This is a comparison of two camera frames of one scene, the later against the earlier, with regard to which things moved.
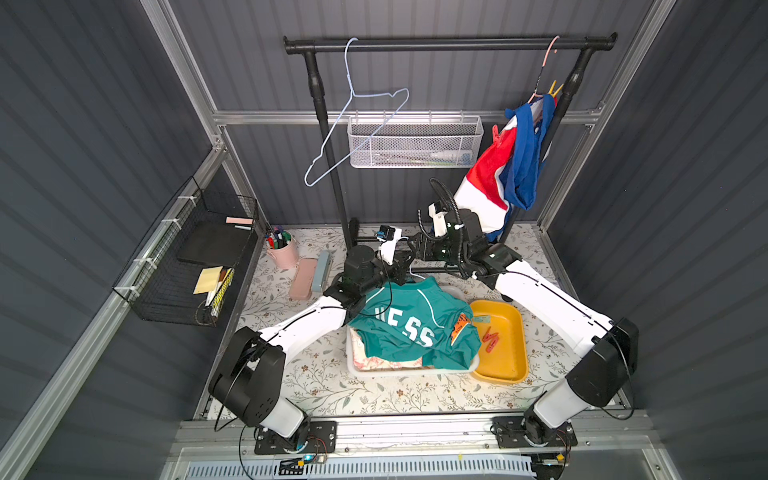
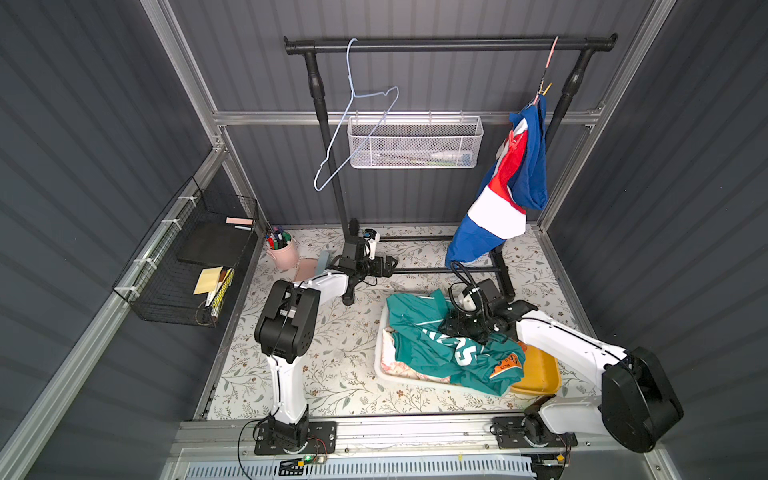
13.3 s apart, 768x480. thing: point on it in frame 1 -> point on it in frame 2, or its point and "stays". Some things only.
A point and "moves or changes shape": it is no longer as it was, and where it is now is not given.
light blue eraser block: x=320 y=270 stays
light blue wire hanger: x=341 y=116 moves or changes shape
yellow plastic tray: x=503 y=355 -> x=542 y=373
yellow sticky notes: x=208 y=280 stays
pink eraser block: x=303 y=279 stays
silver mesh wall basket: x=407 y=142 stays
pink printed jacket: x=365 y=363 -> x=400 y=369
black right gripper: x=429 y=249 -> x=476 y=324
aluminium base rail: x=603 y=439 stays
